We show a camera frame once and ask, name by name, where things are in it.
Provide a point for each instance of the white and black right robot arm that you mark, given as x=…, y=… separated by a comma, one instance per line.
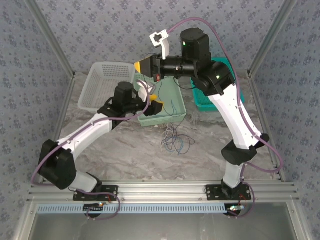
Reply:
x=232, y=117

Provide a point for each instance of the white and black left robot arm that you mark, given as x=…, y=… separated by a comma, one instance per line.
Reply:
x=82, y=136

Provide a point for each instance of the mint green plastic tray basket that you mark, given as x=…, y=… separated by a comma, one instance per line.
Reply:
x=166, y=95

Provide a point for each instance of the white perforated plastic basket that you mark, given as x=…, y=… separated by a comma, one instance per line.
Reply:
x=105, y=82

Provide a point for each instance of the teal perforated plastic basket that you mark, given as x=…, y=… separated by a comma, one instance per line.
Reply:
x=202, y=100

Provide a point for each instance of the small black circuit board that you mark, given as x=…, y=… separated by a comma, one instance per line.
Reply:
x=235, y=208
x=93, y=207

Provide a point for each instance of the grey metal lower panel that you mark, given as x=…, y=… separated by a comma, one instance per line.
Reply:
x=160, y=227

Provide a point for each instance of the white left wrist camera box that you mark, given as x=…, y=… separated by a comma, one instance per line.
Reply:
x=143, y=93

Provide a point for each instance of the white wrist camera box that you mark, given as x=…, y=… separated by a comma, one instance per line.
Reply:
x=143, y=93
x=160, y=37

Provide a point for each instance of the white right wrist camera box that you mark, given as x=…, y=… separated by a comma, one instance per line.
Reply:
x=160, y=37

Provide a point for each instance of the aluminium table side rail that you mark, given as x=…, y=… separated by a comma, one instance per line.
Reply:
x=261, y=112
x=63, y=107

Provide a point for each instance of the aluminium frame post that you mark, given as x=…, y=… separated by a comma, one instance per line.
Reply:
x=50, y=37
x=272, y=37

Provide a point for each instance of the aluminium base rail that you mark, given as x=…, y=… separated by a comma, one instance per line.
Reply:
x=162, y=190

